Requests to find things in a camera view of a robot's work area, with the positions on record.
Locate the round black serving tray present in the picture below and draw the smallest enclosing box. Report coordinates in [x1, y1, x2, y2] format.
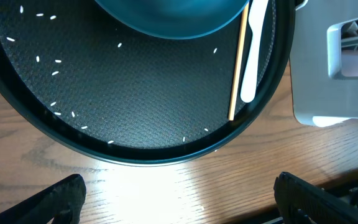
[0, 0, 296, 166]

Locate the dark blue plate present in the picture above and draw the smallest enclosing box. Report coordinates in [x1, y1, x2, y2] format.
[96, 0, 249, 40]

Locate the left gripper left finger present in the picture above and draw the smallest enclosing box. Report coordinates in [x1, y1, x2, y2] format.
[0, 174, 86, 224]

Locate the white plastic knife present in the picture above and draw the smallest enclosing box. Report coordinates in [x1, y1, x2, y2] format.
[240, 0, 269, 103]

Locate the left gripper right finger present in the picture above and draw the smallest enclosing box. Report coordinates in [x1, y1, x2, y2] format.
[273, 172, 358, 224]

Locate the grey plastic dishwasher rack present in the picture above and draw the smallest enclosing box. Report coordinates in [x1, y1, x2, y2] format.
[290, 0, 358, 127]

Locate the wooden chopstick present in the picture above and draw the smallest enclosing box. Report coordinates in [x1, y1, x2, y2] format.
[228, 3, 249, 121]

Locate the pink cup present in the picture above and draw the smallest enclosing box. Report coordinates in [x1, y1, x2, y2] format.
[341, 50, 358, 77]

